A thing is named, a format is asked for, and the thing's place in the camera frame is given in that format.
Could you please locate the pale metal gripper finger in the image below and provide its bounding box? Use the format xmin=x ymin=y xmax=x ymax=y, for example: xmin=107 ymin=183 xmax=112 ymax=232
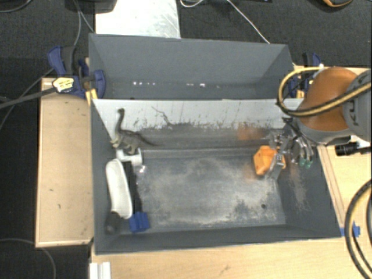
xmin=267 ymin=153 xmax=288 ymax=181

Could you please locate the orange block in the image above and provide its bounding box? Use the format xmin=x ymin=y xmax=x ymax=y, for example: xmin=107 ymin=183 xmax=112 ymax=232
xmin=252 ymin=145 xmax=287 ymax=177

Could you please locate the grey metal bin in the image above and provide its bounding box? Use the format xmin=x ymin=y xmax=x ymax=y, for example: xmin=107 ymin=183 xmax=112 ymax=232
xmin=88 ymin=33 xmax=342 ymax=256

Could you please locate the grey toy dinosaur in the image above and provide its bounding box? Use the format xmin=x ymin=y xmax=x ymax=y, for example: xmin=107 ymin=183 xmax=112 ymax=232
xmin=110 ymin=108 xmax=158 ymax=154

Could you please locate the pale wood board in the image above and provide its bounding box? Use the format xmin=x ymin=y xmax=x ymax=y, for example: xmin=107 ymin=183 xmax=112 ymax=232
xmin=35 ymin=77 xmax=95 ymax=248

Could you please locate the black cylinder on white bracket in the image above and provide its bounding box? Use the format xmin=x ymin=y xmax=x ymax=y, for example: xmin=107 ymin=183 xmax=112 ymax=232
xmin=334 ymin=135 xmax=372 ymax=157

